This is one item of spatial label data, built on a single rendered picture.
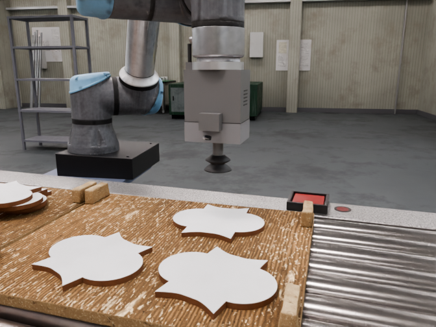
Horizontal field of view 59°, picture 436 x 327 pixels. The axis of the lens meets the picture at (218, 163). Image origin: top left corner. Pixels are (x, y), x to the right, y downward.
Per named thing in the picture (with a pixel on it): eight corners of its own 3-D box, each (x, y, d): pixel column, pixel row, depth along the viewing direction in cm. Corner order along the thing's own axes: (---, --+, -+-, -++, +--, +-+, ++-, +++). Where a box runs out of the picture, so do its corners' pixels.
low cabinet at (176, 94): (262, 111, 1085) (263, 81, 1065) (256, 121, 900) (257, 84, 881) (188, 110, 1121) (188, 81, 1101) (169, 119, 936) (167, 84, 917)
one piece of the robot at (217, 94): (170, 41, 51) (174, 161, 55) (236, 39, 49) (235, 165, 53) (195, 45, 60) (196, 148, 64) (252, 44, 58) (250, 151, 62)
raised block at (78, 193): (90, 193, 77) (89, 180, 77) (98, 194, 77) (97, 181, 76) (71, 203, 72) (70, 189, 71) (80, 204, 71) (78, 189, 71)
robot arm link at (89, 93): (70, 115, 120) (67, 70, 117) (115, 114, 125) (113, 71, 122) (71, 121, 109) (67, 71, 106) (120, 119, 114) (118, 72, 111)
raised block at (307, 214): (302, 214, 66) (303, 198, 66) (313, 215, 66) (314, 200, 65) (300, 227, 61) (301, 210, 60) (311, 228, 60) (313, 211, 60)
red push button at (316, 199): (294, 199, 80) (294, 193, 80) (324, 202, 79) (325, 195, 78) (290, 209, 75) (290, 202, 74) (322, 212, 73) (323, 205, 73)
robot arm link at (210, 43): (237, 24, 51) (179, 26, 53) (237, 61, 52) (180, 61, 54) (249, 30, 58) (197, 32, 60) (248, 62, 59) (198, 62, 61)
